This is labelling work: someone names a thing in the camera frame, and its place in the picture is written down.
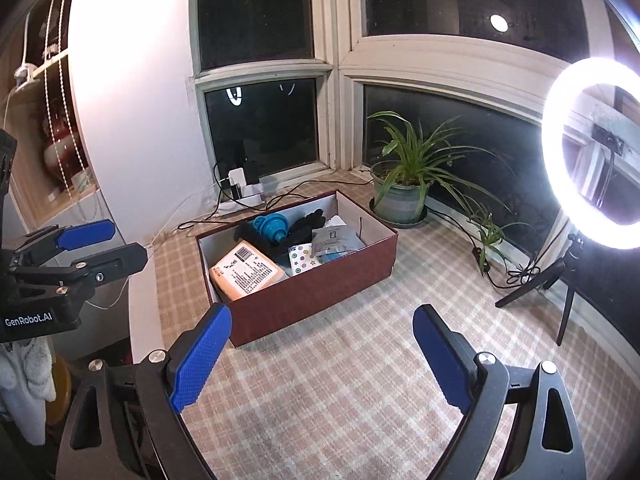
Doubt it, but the white clip lamp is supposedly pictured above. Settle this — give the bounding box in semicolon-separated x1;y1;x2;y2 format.
12;61;42;92

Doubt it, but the pair of black gloves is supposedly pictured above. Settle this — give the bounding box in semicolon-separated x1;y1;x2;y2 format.
234;209;327;262

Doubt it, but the blue silicone funnel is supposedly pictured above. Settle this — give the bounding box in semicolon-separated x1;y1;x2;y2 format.
252;212;292;244

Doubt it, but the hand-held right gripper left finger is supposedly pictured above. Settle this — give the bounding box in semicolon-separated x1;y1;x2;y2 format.
55;303;234;480

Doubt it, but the patterned tissue pack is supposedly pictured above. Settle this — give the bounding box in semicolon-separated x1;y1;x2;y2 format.
287;242;327;277

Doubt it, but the maroon cardboard box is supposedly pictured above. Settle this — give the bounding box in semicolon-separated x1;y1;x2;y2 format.
194;189;399;349

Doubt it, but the grey sachet packet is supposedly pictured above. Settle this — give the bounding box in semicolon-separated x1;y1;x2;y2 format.
310;226;359;257

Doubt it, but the wooden shelf unit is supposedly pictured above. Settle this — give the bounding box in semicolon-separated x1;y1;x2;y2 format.
0;0;103;243

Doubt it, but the spider plant offshoot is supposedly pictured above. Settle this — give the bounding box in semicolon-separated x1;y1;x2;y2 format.
449;194;537;277

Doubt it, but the plaid tablecloth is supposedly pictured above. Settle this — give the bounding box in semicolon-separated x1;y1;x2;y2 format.
145;166;640;480

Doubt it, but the white bead curtain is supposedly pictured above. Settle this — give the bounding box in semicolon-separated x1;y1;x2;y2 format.
41;0;87;197

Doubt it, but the white power strip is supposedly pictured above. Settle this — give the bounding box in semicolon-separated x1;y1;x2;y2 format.
216;191;267;217

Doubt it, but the white window frame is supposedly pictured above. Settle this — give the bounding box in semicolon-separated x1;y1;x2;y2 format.
186;0;640;241

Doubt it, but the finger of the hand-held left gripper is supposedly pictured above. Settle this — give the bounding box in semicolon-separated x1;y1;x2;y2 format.
11;218;117;267
59;241;150;287

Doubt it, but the black charging cable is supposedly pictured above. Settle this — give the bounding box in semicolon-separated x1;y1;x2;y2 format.
176;192;321;232

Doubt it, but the orange labelled packet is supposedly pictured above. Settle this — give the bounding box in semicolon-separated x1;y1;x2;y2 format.
209;239;289;304

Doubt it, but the potted spider plant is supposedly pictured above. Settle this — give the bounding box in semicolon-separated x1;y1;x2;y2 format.
366;110;503;229

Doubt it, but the brown vase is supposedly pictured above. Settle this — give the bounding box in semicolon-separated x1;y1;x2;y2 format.
42;109;89;189

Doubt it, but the yellow stool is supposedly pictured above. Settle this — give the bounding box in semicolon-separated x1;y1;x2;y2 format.
46;354;72;427

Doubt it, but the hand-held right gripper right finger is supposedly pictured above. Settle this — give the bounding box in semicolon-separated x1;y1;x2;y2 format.
412;303;586;480

